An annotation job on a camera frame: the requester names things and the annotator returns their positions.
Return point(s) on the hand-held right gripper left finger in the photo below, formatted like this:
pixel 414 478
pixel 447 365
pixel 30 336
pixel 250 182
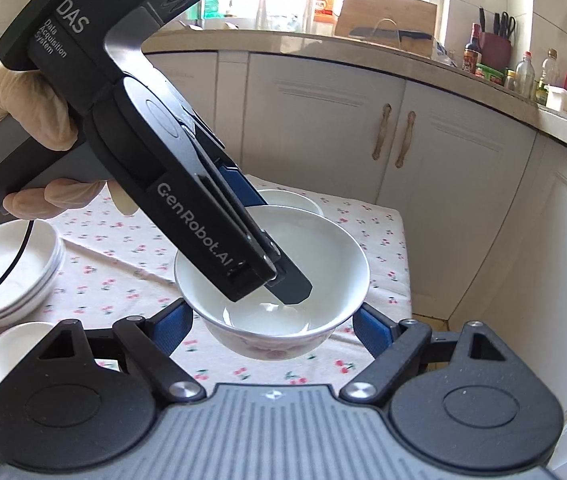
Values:
pixel 176 322

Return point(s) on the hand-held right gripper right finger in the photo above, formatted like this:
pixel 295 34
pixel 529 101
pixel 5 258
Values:
pixel 376 330

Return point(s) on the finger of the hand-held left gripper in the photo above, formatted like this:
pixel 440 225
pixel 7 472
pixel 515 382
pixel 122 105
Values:
pixel 293 287
pixel 238 185

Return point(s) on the white floral bowl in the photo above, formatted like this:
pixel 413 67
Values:
pixel 3 355
pixel 323 270
pixel 293 201

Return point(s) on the person's left hand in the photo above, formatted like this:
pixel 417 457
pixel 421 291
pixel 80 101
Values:
pixel 23 105

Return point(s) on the cherry print tablecloth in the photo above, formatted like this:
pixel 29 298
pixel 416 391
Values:
pixel 113 260

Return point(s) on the stone kitchen countertop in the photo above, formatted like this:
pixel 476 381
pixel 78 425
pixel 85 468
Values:
pixel 303 42

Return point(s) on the black kitchen knife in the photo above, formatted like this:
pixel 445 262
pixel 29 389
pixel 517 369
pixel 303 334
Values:
pixel 368 33

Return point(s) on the wooden cutting board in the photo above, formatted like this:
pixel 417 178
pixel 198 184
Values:
pixel 373 10

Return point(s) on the dark soy sauce bottle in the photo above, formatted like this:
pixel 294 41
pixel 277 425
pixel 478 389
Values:
pixel 472 55

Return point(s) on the brown knife block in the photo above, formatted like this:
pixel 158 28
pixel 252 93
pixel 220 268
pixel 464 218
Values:
pixel 496 52

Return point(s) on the white plastic tray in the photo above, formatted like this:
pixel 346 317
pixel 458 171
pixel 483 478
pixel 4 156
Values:
pixel 561 102

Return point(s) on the clear red-capped bottle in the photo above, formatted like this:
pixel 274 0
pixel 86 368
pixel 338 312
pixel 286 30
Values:
pixel 523 75

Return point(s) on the clear glass bottle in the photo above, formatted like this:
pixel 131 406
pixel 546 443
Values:
pixel 549 67

